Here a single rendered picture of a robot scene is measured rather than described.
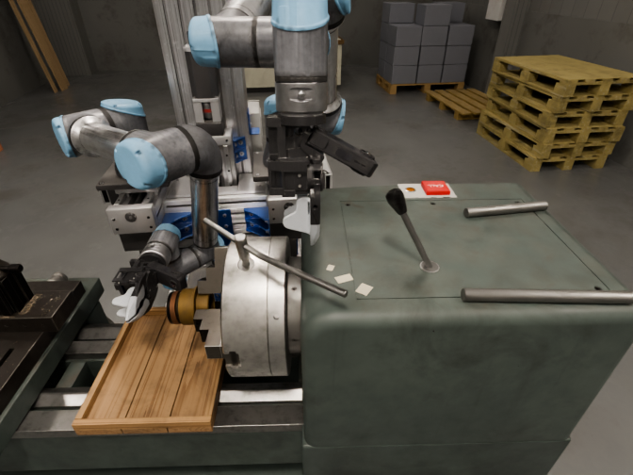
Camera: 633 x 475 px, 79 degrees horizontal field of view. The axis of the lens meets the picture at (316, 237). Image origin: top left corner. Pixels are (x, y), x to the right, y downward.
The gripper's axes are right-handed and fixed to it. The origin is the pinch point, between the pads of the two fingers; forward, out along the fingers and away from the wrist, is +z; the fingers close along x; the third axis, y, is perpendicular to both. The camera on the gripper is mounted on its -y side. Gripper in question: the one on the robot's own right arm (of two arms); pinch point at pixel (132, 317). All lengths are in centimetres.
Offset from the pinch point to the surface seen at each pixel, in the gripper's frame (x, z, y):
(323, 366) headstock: 5.4, 18.8, -42.0
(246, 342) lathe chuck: 4.2, 11.9, -27.3
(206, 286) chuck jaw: 5.0, -3.9, -16.5
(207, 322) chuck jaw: 1.7, 4.0, -17.8
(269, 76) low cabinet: -76, -650, 23
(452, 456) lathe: -28, 19, -71
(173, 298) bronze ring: 3.4, -2.1, -9.3
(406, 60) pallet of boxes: -52, -635, -209
